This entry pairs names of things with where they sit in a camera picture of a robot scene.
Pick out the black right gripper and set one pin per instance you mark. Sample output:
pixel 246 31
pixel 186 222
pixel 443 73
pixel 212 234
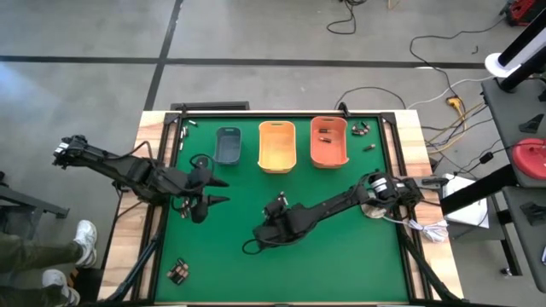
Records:
pixel 290 224

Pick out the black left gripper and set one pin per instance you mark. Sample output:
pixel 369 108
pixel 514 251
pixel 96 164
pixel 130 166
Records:
pixel 194 181

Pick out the slim copper and black battery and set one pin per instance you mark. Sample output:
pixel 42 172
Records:
pixel 282 197

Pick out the short copper and black battery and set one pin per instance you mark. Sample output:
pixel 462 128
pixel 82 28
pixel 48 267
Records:
pixel 182 212
pixel 187 211

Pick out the grey-blue plastic bin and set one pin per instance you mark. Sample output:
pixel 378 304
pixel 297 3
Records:
pixel 227 147

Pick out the yellow plastic bin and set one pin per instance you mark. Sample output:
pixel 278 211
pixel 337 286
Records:
pixel 277 147

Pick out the orange plastic bin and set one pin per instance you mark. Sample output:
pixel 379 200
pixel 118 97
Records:
pixel 328 153

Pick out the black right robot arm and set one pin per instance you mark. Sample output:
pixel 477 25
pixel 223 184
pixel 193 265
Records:
pixel 337 202

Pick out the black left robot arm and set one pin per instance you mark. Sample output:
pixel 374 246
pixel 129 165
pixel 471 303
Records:
pixel 119 164

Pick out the green table mat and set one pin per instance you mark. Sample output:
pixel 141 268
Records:
pixel 256 264

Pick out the black flat floor box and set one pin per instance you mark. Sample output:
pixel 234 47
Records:
pixel 209 106

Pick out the person's foot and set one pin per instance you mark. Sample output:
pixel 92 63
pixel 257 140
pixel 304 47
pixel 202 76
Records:
pixel 59 285
pixel 87 243

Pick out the grey metal stand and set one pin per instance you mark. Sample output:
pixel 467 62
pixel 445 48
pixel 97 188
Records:
pixel 30 204

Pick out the white box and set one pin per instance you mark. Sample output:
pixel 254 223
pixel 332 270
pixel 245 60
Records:
pixel 467 209

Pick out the black diagonal beam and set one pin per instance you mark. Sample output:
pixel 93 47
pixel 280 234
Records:
pixel 478 192

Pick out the black power adapter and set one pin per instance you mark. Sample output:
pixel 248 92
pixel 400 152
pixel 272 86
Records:
pixel 485 158

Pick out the grey side table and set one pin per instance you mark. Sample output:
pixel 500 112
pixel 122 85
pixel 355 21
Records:
pixel 529 239
pixel 503 115

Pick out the red round disc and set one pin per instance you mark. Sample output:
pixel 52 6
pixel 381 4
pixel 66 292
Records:
pixel 529 158

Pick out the black white pole round base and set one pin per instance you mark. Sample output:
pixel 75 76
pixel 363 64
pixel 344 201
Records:
pixel 522 44

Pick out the red tool case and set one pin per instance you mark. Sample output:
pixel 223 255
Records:
pixel 522 10

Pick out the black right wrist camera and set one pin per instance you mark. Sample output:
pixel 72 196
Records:
pixel 263 233

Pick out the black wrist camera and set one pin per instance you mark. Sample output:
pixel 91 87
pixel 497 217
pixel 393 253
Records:
pixel 263 233
pixel 199 213

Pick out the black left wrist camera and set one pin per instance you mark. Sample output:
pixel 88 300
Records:
pixel 199 213

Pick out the black aluminium table frame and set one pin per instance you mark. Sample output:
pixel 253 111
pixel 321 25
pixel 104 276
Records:
pixel 256 114

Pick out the black triangular bracket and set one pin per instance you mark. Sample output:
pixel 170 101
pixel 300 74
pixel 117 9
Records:
pixel 533 212
pixel 532 123

